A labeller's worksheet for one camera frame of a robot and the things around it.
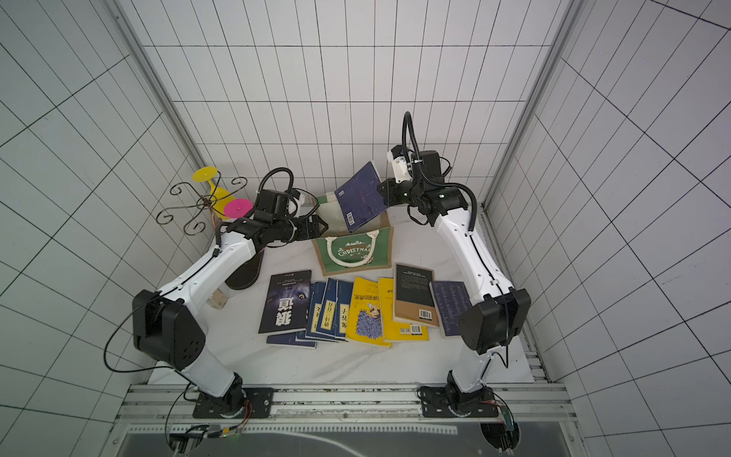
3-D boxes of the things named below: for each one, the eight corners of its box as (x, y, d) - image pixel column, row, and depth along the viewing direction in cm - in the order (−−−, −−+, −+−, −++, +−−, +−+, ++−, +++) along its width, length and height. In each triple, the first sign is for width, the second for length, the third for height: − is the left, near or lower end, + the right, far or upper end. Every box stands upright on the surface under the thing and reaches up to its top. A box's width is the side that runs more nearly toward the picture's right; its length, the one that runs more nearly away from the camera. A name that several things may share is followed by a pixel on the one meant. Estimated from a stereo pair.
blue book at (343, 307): (334, 338, 85) (333, 335, 82) (338, 285, 96) (337, 280, 94) (351, 338, 85) (350, 335, 82) (353, 285, 96) (353, 280, 94)
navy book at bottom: (268, 344, 85) (265, 341, 82) (272, 334, 87) (268, 330, 84) (316, 349, 84) (314, 345, 81) (318, 338, 86) (316, 334, 83)
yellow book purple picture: (347, 346, 84) (346, 342, 81) (350, 282, 97) (349, 277, 95) (390, 346, 84) (391, 342, 81) (387, 282, 97) (388, 277, 95)
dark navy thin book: (437, 335, 86) (439, 333, 84) (429, 285, 97) (430, 281, 95) (475, 335, 86) (478, 333, 84) (463, 285, 97) (465, 281, 95)
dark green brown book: (394, 326, 88) (395, 322, 85) (391, 269, 101) (392, 264, 98) (440, 326, 88) (442, 322, 85) (431, 269, 101) (432, 264, 98)
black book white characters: (261, 332, 85) (258, 328, 83) (275, 275, 97) (273, 270, 95) (304, 332, 85) (303, 328, 83) (313, 275, 98) (311, 270, 95)
